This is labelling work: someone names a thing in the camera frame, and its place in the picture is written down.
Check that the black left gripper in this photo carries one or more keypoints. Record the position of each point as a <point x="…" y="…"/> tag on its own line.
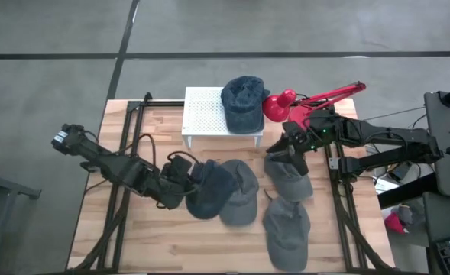
<point x="171" y="193"/>

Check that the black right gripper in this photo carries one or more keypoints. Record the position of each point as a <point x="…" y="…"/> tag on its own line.
<point x="299" y="160"/>

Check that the dark navy cap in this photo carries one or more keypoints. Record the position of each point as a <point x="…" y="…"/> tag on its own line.
<point x="209" y="191"/>

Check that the grey cotton cap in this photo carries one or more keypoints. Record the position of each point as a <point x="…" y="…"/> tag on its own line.
<point x="289" y="185"/>
<point x="243" y="198"/>
<point x="285" y="237"/>

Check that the dark blue denim cap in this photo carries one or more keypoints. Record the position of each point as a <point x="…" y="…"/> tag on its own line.
<point x="243" y="103"/>

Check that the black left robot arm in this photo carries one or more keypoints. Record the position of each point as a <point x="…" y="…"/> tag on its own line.
<point x="114" y="164"/>

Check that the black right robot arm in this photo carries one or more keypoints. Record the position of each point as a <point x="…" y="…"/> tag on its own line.
<point x="385" y="137"/>

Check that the red desk lamp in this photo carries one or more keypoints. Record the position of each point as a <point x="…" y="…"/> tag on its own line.
<point x="276" y="107"/>

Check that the white perforated shelf rack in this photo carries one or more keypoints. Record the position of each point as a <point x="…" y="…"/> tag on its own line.
<point x="201" y="110"/>

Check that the white paper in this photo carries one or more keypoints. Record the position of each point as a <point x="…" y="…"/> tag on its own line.
<point x="385" y="186"/>

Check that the black power adapter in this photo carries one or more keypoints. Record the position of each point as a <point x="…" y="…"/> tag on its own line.
<point x="400" y="172"/>

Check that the black bar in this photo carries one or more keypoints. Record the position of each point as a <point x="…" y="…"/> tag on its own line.
<point x="404" y="193"/>

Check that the red cloth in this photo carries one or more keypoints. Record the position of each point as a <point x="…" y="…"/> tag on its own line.
<point x="394" y="223"/>

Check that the grey object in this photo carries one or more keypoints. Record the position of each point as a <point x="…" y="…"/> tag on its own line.
<point x="406" y="215"/>

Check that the dark grey metal stand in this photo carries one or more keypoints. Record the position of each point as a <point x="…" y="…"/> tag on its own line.
<point x="10" y="187"/>

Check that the grey cart top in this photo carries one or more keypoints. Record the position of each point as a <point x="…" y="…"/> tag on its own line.
<point x="446" y="126"/>

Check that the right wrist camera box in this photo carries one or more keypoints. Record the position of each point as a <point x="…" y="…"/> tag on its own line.
<point x="293" y="131"/>

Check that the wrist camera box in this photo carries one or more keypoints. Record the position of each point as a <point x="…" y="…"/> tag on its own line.
<point x="293" y="131"/>
<point x="179" y="166"/>

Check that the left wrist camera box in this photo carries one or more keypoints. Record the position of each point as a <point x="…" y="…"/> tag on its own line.
<point x="179" y="166"/>

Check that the silver frame bracket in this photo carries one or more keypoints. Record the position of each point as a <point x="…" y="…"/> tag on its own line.
<point x="333" y="163"/>

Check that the black aluminium frame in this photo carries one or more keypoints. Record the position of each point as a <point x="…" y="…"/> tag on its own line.
<point x="337" y="206"/>
<point x="163" y="103"/>

